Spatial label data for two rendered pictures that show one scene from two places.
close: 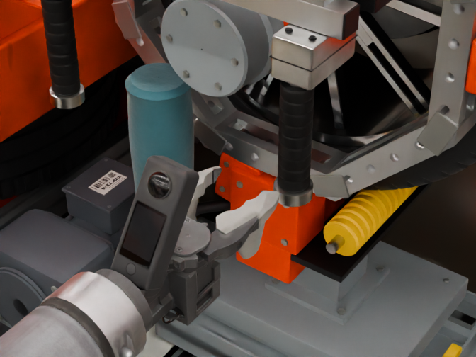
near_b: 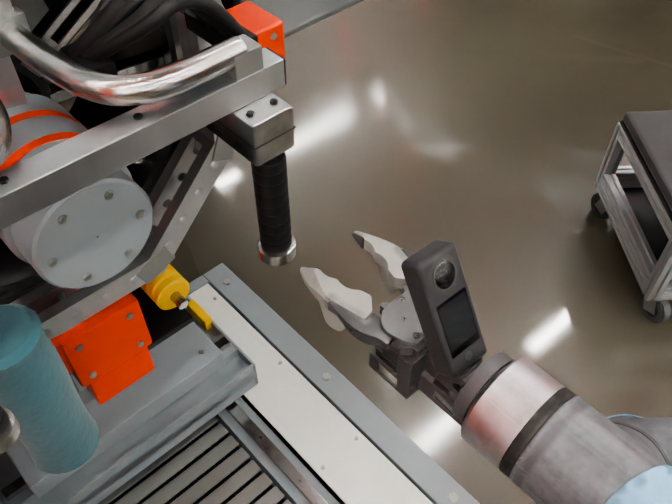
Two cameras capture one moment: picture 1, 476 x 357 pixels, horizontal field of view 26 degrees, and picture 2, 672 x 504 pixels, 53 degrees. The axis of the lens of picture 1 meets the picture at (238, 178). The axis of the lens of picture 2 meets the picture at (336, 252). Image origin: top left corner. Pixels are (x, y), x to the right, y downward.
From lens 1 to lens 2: 0.86 m
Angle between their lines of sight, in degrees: 56
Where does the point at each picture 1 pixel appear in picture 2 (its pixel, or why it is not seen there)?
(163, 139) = (56, 370)
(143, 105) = (25, 364)
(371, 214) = not seen: hidden behind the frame
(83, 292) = (528, 389)
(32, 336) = (595, 442)
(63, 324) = (574, 412)
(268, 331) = (124, 427)
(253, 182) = (91, 332)
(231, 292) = not seen: hidden behind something
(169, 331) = not seen: outside the picture
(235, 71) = (143, 222)
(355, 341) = (170, 361)
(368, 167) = (178, 220)
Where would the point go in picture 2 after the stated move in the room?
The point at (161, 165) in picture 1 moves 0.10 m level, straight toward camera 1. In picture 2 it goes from (433, 260) to (558, 271)
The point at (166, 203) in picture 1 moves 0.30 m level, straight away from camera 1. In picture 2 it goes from (458, 279) to (113, 247)
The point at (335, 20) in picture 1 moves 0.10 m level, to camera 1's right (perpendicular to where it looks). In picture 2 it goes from (278, 71) to (303, 18)
